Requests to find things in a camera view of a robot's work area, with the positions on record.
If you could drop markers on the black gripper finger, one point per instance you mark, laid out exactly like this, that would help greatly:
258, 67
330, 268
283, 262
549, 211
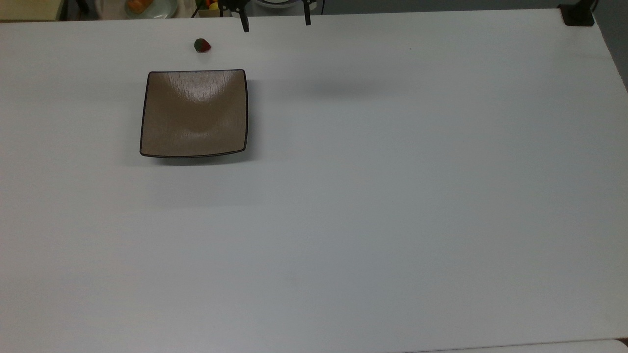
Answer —
307, 17
244, 22

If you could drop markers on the red strawberry with green leaves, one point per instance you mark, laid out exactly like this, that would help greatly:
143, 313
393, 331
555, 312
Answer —
203, 46

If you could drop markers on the plate with orange food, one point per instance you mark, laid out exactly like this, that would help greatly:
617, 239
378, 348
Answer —
149, 7

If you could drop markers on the square brown ceramic plate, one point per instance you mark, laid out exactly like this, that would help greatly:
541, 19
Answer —
194, 115

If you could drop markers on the box of yellow fruit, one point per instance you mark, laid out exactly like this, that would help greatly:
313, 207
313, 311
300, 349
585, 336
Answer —
212, 9

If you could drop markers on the tan wooden cabinet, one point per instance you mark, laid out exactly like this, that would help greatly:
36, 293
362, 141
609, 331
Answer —
29, 9

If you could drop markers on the white folding table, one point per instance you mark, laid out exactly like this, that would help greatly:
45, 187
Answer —
564, 347

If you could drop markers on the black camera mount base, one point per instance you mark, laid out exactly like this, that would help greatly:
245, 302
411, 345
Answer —
577, 16

